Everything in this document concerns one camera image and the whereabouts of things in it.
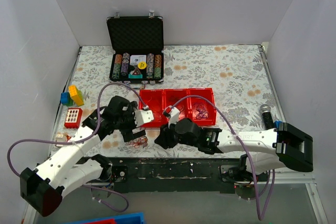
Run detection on purple wires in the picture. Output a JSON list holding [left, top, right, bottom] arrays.
[[193, 100, 210, 120]]

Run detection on red three-compartment bin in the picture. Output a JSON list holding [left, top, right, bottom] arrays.
[[138, 87, 217, 128]]

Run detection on thin red wires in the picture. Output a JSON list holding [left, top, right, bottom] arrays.
[[141, 95, 163, 120]]

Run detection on orange purple wire ball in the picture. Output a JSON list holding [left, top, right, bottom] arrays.
[[126, 136, 148, 148]]

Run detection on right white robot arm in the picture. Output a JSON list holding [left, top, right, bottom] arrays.
[[154, 119, 313, 181]]

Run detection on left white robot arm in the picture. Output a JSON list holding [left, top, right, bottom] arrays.
[[19, 96, 154, 217]]

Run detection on red white window brick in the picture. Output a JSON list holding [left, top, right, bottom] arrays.
[[64, 108, 82, 129]]

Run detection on yellow green blue brick stack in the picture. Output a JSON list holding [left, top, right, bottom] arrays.
[[60, 85, 84, 107]]

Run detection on small white red toy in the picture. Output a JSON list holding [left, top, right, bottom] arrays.
[[55, 134, 71, 143]]

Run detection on black poker chip case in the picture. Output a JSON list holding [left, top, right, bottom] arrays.
[[106, 10, 164, 86]]

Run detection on black microphone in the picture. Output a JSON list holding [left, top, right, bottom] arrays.
[[259, 104, 275, 130]]

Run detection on small blue brick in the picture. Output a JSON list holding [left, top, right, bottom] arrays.
[[274, 121, 282, 129]]

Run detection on blue plastic bin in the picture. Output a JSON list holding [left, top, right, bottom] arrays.
[[70, 212, 146, 224]]

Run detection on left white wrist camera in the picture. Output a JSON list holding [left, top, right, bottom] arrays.
[[134, 110, 154, 127]]

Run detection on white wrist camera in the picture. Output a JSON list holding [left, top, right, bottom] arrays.
[[163, 106, 180, 125], [134, 110, 154, 127]]

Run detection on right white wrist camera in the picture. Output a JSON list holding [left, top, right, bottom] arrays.
[[163, 106, 180, 125]]

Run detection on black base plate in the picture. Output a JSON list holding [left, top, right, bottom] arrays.
[[89, 157, 239, 194]]

